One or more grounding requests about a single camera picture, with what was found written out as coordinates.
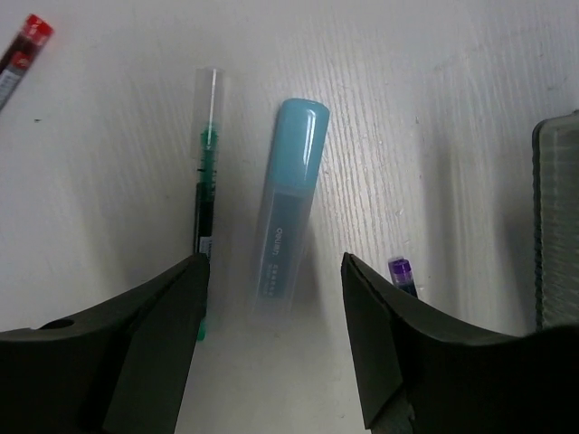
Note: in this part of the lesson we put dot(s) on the clear drawer organizer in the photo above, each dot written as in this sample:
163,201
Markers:
555,196

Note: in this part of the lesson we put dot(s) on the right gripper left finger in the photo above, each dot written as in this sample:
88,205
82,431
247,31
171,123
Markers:
118,367

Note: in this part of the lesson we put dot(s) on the purple gel pen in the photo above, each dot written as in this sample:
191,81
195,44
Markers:
402,275

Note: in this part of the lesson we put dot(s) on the blue highlighter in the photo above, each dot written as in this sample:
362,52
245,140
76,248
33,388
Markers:
290,182

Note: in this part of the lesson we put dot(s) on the green gel pen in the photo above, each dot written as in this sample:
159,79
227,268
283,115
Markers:
206,132

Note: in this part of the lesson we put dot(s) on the red gel pen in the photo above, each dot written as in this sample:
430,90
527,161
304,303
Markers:
21,54

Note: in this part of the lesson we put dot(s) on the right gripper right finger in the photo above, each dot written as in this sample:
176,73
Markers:
419,370

